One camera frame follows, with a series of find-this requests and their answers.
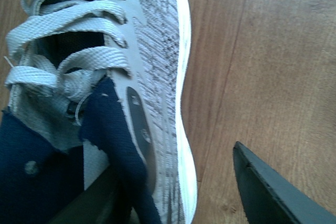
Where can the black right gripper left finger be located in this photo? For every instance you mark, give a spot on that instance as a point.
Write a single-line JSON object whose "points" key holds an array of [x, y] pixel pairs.
{"points": [[105, 201]]}

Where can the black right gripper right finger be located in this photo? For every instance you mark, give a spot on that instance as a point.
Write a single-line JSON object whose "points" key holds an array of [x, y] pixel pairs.
{"points": [[269, 198]]}

